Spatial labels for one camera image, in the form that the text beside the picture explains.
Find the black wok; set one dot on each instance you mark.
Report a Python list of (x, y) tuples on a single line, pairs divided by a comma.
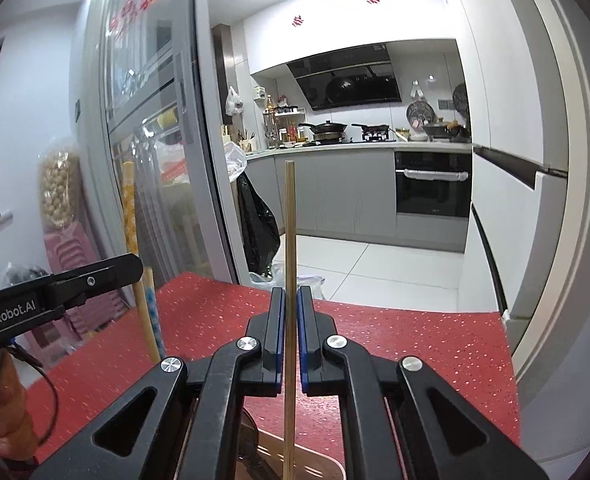
[(325, 130)]

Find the plain wooden chopstick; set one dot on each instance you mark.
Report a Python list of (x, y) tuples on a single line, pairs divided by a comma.
[(290, 340)]

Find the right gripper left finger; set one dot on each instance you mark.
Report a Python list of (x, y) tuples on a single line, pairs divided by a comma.
[(182, 419)]

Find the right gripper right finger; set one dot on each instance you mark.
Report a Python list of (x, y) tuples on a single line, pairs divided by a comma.
[(400, 419)]

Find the glass sliding door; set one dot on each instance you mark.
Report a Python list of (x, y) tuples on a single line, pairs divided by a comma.
[(141, 103)]

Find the blue patterned chopstick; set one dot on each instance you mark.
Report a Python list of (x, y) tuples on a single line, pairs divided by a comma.
[(150, 296)]

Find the black built-in oven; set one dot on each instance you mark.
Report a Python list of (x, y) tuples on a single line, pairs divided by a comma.
[(433, 183)]

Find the white refrigerator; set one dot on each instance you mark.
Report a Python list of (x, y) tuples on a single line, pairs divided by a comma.
[(520, 188)]

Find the person left hand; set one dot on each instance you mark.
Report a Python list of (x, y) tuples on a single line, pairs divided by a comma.
[(18, 441)]

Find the pink plastic stools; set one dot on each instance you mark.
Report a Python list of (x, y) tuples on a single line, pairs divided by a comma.
[(71, 257)]

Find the black range hood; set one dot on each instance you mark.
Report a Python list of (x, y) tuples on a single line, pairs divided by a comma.
[(354, 76)]

